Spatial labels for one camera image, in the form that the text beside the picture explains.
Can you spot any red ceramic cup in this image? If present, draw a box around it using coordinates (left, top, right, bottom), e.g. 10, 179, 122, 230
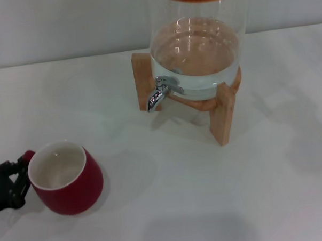
23, 139, 106, 218

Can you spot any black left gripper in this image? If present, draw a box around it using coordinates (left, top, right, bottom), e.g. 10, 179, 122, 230
0, 155, 34, 214

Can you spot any chrome faucet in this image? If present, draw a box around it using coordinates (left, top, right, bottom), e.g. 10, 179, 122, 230
145, 74, 187, 113

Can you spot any glass water dispenser jar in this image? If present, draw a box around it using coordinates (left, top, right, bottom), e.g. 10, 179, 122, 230
147, 0, 254, 103

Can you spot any wooden dispenser stand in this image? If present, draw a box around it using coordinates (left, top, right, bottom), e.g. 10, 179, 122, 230
131, 47, 246, 150

